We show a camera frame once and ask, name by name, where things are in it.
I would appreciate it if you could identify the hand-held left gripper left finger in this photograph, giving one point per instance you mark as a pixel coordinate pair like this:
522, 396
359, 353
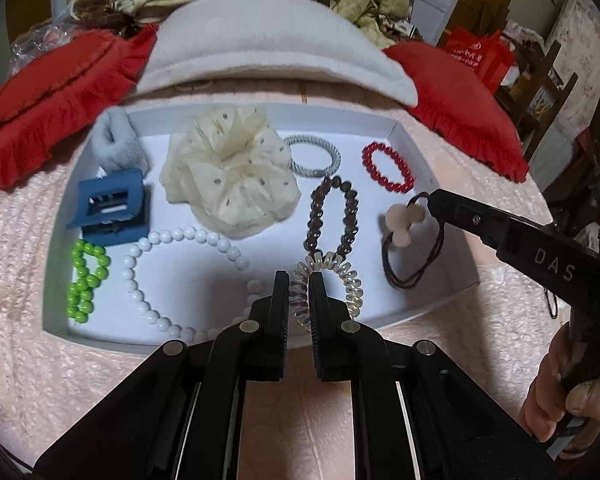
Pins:
280, 300

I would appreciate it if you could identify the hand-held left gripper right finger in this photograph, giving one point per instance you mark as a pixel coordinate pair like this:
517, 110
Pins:
319, 310

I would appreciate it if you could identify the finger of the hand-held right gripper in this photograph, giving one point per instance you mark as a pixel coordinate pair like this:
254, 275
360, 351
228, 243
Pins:
470, 217

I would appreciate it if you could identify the white cardboard box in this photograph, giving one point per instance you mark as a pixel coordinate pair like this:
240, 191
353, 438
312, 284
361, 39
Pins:
205, 270

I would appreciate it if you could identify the cream dotted scrunchie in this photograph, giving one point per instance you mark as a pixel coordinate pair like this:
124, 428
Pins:
230, 175

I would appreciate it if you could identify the grey fluffy scrunchie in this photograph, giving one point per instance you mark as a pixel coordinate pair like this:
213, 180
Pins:
125, 155

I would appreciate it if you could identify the blue hair claw clip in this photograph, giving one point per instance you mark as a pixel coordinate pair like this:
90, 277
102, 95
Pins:
87, 200

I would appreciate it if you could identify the person's right hand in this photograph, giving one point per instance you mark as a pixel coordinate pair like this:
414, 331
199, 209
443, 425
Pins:
545, 395

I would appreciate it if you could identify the red ruffled pillow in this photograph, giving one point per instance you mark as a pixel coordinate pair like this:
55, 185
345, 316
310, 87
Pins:
45, 90
455, 95

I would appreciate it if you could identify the red shopping bag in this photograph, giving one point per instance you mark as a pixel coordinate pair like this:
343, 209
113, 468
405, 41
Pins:
480, 60

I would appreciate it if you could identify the white pillow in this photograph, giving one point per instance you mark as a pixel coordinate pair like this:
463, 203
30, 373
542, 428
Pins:
280, 40

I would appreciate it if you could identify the clear plastic bag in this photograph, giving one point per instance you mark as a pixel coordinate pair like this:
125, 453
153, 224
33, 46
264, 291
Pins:
45, 40

